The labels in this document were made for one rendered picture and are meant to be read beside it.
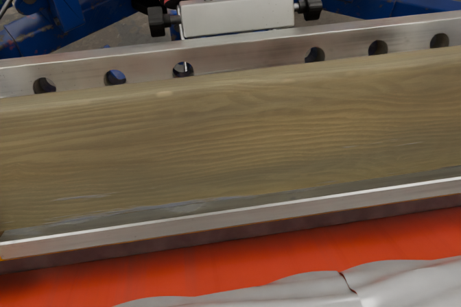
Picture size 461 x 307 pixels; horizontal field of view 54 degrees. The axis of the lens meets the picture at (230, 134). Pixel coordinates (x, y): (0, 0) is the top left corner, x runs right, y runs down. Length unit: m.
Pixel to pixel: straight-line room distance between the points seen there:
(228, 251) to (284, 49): 0.25
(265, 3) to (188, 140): 0.30
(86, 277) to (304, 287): 0.12
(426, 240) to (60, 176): 0.21
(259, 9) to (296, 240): 0.30
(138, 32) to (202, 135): 2.10
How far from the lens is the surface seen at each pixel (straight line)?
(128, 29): 2.35
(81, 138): 0.24
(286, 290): 0.24
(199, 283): 0.26
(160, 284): 0.26
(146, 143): 0.23
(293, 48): 0.47
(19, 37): 0.92
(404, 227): 0.30
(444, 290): 0.25
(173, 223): 0.24
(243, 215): 0.24
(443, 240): 0.30
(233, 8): 0.51
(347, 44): 0.49
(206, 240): 0.27
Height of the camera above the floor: 1.47
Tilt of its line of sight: 53 degrees down
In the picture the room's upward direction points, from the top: straight up
